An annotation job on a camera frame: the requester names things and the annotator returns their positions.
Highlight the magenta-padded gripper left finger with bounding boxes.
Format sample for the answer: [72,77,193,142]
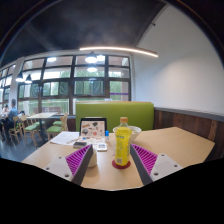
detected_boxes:
[43,143,95,186]

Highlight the flat round red coaster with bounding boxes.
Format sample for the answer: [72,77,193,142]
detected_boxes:
[111,159,132,170]

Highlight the white phone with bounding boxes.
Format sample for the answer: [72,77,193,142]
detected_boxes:
[96,142,109,152]

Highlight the sticker-covered laptop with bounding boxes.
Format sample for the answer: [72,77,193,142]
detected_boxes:
[79,117,109,140]

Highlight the large dark-framed window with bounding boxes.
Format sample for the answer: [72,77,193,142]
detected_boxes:
[0,54,132,116]

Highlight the dark wallet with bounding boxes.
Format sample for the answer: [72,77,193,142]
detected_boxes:
[72,140,89,149]

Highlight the white cup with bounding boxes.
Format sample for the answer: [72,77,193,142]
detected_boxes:
[87,146,98,168]

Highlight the wooden dining table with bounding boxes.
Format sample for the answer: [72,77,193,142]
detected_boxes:
[26,111,60,122]

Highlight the person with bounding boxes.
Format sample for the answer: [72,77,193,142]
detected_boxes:
[6,98,20,132]
[0,103,11,118]

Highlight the white bowl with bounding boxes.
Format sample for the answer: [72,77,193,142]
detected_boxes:
[112,125,143,143]

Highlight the white paper sheets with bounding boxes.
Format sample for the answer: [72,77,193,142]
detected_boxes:
[49,130,81,147]

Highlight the group of green-seated wooden chairs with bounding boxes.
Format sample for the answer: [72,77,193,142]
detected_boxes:
[7,112,70,148]

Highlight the yellow drink bottle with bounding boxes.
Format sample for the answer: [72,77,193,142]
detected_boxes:
[114,116,133,167]

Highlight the long linear ceiling light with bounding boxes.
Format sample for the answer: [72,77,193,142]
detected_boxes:
[78,45,159,59]

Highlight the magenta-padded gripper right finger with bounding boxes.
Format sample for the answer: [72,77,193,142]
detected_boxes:
[129,143,184,186]

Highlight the green upholstered bench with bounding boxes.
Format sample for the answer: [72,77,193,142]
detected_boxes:
[75,101,155,133]

